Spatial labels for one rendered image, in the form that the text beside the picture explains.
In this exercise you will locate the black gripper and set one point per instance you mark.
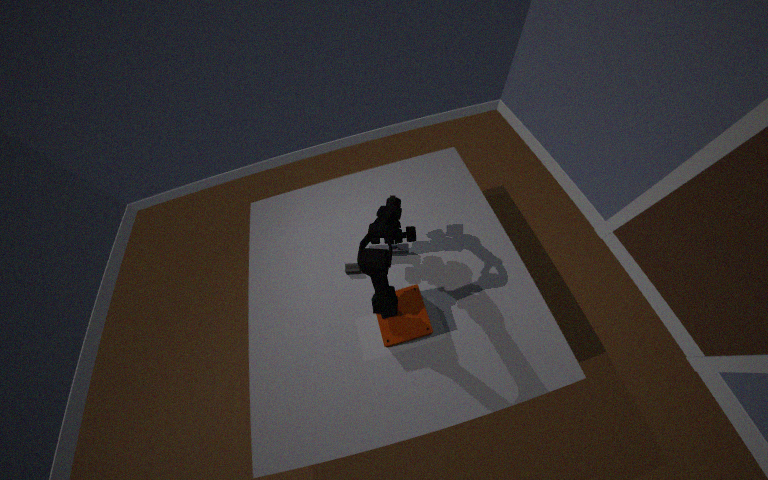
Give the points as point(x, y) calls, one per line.
point(397, 237)

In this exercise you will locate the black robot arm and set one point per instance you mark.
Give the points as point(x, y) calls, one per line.
point(376, 262)

